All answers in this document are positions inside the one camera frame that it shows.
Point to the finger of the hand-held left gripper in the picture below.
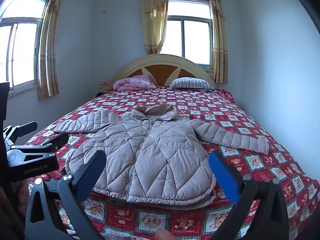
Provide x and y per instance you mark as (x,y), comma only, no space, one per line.
(22,130)
(53,141)

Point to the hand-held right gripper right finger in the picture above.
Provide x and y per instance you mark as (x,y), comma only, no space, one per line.
(222,177)

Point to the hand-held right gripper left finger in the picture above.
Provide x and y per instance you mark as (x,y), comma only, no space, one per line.
(93,170)

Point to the beige quilted puffer jacket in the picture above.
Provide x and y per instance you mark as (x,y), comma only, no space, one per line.
(152,152)

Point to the pile of clothes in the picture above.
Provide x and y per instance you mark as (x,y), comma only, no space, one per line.
(105,85)

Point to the person's left hand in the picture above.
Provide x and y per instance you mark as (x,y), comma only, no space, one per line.
(22,195)

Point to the person's right hand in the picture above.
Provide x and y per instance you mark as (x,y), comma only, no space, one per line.
(163,235)

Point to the black flat panel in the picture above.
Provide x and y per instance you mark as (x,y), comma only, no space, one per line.
(3,102)

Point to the red patchwork bear bedspread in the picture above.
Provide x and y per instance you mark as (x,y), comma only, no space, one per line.
(250,130)

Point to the yellow patterned curtain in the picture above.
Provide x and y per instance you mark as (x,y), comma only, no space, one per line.
(219,40)
(154,21)
(51,47)

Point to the pink folded blanket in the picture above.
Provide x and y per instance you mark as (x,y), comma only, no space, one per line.
(135,83)

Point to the striped pillow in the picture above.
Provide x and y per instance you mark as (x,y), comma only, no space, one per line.
(192,83)

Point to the cream and wood headboard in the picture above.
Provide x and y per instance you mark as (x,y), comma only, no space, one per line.
(165,68)

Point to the window behind headboard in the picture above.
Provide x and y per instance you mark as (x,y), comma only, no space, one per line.
(190,40)

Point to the side wall window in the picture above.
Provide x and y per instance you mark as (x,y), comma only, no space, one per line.
(21,47)

